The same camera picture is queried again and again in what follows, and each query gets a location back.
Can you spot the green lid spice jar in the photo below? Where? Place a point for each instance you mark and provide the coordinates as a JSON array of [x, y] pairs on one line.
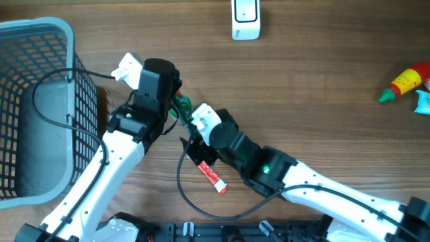
[[184, 106]]

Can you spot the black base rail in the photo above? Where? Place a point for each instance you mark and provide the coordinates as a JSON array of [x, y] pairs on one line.
[[297, 230]]

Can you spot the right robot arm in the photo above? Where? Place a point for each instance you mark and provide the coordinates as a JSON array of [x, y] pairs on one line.
[[349, 215]]

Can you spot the red sauce bottle green cap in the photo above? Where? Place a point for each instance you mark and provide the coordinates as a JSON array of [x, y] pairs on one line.
[[409, 79]]

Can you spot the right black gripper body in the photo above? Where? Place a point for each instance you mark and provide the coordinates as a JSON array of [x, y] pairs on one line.
[[197, 148]]

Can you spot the grey plastic mesh basket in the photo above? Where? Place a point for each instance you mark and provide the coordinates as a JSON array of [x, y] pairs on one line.
[[48, 112]]

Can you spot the small red white packet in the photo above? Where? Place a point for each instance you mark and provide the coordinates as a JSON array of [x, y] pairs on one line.
[[427, 84]]

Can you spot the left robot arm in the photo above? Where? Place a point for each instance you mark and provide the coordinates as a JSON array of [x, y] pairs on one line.
[[131, 130]]

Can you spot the teal wet wipes packet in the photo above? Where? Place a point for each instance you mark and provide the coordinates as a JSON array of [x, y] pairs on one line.
[[423, 105]]

